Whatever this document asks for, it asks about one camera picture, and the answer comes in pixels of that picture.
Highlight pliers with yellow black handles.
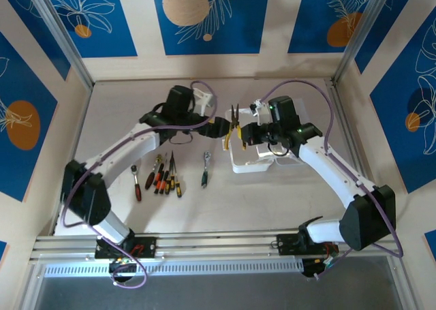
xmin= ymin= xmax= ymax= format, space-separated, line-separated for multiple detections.
xmin=223 ymin=104 xmax=248 ymax=151

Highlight ratchet wrench with green handle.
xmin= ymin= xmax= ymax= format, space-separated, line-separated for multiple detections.
xmin=200 ymin=151 xmax=211 ymax=189

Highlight file with yellow black handle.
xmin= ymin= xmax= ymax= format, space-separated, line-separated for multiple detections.
xmin=169 ymin=150 xmax=177 ymax=190

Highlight ratchet wrench with red handle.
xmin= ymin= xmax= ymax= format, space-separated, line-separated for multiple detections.
xmin=131 ymin=165 xmax=142 ymax=202

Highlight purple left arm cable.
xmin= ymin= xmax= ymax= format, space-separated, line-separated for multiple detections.
xmin=61 ymin=80 xmax=217 ymax=288

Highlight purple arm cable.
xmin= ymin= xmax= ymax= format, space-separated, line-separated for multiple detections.
xmin=260 ymin=80 xmax=405 ymax=280
xmin=61 ymin=80 xmax=217 ymax=288

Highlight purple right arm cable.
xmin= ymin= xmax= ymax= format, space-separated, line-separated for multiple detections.
xmin=260 ymin=80 xmax=405 ymax=280

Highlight aluminium side rail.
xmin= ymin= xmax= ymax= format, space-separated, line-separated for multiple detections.
xmin=323 ymin=78 xmax=382 ymax=229

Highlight aluminium frame post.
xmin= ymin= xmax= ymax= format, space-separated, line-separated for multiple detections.
xmin=25 ymin=0 xmax=95 ymax=89
xmin=332 ymin=0 xmax=392 ymax=84

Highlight long aluminium base rail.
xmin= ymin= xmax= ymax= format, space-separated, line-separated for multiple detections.
xmin=29 ymin=230 xmax=406 ymax=265

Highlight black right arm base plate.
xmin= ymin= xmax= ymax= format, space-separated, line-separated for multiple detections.
xmin=276 ymin=233 xmax=340 ymax=256

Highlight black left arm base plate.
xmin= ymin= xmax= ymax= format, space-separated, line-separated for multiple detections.
xmin=94 ymin=235 xmax=157 ymax=260

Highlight slotted grey cable duct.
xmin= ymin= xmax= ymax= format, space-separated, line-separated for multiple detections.
xmin=42 ymin=259 xmax=306 ymax=279

